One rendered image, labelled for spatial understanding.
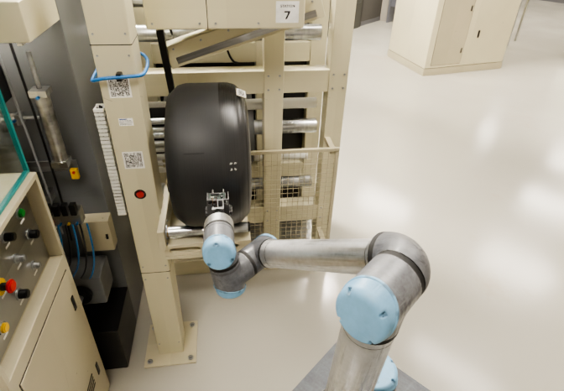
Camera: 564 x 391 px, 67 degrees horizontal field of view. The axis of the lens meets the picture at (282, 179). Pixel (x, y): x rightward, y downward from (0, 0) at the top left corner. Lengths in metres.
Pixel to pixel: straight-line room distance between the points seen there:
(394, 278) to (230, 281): 0.57
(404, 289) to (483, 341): 2.00
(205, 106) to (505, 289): 2.33
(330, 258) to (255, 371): 1.45
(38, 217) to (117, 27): 0.73
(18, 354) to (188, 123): 0.88
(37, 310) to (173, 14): 1.15
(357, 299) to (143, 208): 1.21
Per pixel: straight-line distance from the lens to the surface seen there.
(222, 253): 1.19
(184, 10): 1.75
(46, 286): 1.75
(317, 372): 1.73
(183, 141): 1.49
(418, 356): 2.61
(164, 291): 2.16
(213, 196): 1.37
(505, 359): 2.79
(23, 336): 1.62
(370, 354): 0.93
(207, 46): 1.92
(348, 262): 1.02
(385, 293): 0.81
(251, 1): 1.74
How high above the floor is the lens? 2.06
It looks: 33 degrees down
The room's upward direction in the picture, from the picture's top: 2 degrees clockwise
